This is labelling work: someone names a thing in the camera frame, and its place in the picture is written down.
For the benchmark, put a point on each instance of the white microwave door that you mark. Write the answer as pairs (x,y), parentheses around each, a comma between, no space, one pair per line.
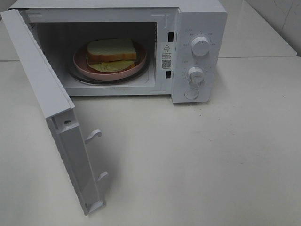
(58,110)

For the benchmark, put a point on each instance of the round white door button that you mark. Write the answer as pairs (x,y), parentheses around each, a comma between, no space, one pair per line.
(191,94)

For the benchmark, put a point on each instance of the pink round plate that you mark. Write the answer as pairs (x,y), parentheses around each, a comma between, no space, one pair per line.
(80,62)

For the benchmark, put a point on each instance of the white warning label sticker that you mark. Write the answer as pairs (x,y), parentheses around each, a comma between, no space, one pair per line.
(166,55)

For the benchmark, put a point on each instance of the white microwave knob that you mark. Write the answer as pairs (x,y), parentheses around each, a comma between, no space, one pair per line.
(200,45)
(195,75)

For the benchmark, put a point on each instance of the upper white microwave knob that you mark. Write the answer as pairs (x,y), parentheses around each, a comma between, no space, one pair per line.
(200,45)

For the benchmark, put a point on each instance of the lower white microwave knob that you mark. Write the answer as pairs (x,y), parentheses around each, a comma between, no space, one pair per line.
(195,75)

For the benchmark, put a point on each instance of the sandwich with white bread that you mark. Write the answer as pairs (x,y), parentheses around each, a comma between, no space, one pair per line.
(111,55)

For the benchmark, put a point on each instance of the white microwave oven body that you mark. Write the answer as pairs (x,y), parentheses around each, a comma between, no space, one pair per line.
(164,84)

